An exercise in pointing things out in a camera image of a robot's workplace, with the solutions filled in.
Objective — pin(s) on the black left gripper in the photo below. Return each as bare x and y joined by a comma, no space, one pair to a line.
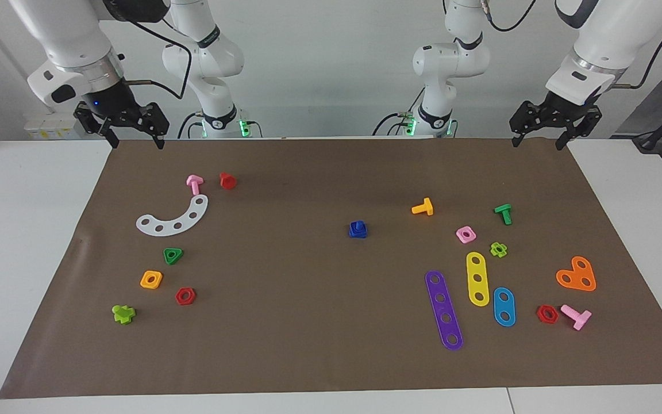
564,110

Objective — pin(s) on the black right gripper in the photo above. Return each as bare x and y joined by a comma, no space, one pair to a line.
112,103

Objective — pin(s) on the blue plastic bolt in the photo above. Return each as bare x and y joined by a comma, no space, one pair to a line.
357,225

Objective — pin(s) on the blue square plastic nut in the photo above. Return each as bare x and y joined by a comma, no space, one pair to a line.
357,234

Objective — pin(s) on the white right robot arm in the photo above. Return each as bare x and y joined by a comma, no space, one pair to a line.
72,40

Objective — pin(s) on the pink plastic bolt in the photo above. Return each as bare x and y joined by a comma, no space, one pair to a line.
195,184
576,316

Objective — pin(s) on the white curved perforated plate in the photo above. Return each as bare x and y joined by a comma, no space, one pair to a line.
185,220

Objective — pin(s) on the red plastic bolt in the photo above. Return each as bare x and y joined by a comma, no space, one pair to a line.
227,181

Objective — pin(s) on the green triangular plastic nut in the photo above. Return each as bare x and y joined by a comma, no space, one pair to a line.
167,253

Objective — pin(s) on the lime green cross nut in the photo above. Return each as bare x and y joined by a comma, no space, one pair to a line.
503,250

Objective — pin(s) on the pink square plastic nut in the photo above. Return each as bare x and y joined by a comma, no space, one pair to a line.
460,234

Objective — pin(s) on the orange three-hole corner plate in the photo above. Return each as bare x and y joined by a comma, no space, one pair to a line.
576,274

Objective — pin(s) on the orange plastic bolt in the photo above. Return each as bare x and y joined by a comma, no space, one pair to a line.
423,207

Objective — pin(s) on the orange square plastic nut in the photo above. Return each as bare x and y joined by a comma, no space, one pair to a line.
145,280

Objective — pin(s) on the yellow three-hole strip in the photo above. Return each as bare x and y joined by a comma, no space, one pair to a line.
477,270

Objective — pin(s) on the red hexagonal plastic nut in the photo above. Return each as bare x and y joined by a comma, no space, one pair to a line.
179,296
541,315

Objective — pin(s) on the blue two-hole strip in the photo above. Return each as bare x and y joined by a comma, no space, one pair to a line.
504,307

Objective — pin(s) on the lime green plastic bolt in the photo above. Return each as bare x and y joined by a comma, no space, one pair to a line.
123,314

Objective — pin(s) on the purple four-hole strip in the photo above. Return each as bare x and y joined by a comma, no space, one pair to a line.
443,308

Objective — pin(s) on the brown table mat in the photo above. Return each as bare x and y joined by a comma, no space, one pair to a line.
308,316

